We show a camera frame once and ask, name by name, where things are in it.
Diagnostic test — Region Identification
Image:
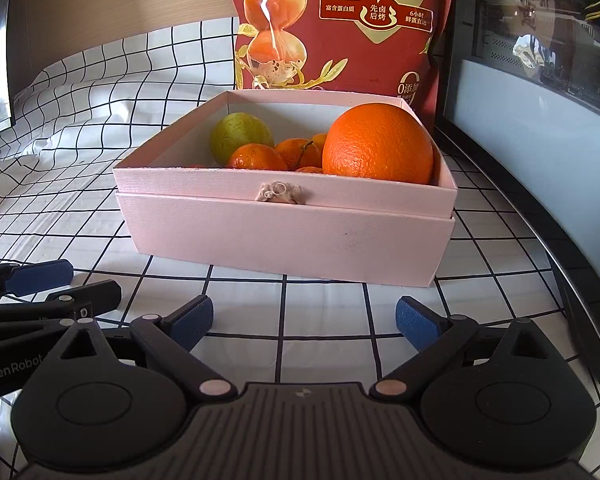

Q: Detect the pink cardboard box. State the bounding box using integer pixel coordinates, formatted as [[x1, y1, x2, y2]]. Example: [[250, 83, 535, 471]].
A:
[[112, 88, 458, 288]]

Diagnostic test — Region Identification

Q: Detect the large navel orange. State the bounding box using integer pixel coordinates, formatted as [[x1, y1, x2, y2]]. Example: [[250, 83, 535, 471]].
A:
[[322, 103, 435, 185]]

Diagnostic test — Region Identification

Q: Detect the green lemon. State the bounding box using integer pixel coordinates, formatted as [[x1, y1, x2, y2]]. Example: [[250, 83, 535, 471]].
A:
[[209, 112, 275, 166]]

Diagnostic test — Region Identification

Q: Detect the black glass computer case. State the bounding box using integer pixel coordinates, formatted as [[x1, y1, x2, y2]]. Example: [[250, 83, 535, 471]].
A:
[[432, 0, 600, 386]]

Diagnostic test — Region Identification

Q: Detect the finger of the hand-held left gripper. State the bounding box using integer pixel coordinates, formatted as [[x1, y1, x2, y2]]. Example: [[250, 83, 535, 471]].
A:
[[0, 258, 75, 303], [0, 280, 122, 332]]

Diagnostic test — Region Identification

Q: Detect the white black checkered cloth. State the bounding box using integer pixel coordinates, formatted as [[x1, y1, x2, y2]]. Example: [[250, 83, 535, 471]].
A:
[[0, 16, 600, 480]]

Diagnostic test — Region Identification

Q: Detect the red snack bag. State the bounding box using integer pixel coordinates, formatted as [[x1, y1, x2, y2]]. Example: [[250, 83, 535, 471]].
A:
[[228, 0, 456, 131]]

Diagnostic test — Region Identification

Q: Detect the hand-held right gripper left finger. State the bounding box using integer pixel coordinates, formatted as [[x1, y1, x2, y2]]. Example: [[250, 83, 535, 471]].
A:
[[55, 294, 238, 402]]

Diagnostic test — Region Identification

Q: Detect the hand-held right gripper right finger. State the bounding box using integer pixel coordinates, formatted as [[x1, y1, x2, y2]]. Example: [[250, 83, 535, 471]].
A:
[[370, 296, 561, 401]]

